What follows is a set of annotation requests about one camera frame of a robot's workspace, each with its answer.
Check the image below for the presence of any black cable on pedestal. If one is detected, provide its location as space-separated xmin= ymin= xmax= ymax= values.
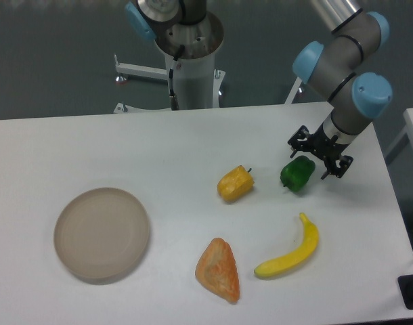
xmin=168 ymin=44 xmax=186 ymax=111

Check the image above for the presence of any white side table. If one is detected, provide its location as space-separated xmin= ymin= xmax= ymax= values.
xmin=384 ymin=108 xmax=413 ymax=165

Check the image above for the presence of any yellow toy bell pepper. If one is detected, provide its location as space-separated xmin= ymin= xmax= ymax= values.
xmin=217 ymin=165 xmax=255 ymax=202

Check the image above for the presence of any black device at table edge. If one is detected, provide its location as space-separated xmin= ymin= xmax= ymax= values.
xmin=397 ymin=274 xmax=413 ymax=310

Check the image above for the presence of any yellow toy banana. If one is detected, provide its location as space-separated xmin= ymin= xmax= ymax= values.
xmin=254 ymin=213 xmax=320 ymax=279

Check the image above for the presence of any orange toy bread slice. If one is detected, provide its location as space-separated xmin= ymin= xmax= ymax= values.
xmin=195 ymin=238 xmax=240 ymax=304

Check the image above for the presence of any green toy bell pepper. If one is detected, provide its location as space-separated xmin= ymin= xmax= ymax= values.
xmin=280 ymin=156 xmax=316 ymax=192

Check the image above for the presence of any beige round plate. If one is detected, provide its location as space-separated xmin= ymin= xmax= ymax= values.
xmin=53 ymin=188 xmax=150 ymax=284

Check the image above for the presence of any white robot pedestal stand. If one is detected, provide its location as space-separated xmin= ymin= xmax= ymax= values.
xmin=112 ymin=13 xmax=307 ymax=114

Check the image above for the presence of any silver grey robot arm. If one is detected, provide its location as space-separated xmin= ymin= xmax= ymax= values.
xmin=125 ymin=1 xmax=392 ymax=177

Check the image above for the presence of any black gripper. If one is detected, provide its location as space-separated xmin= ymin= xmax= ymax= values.
xmin=287 ymin=125 xmax=353 ymax=179

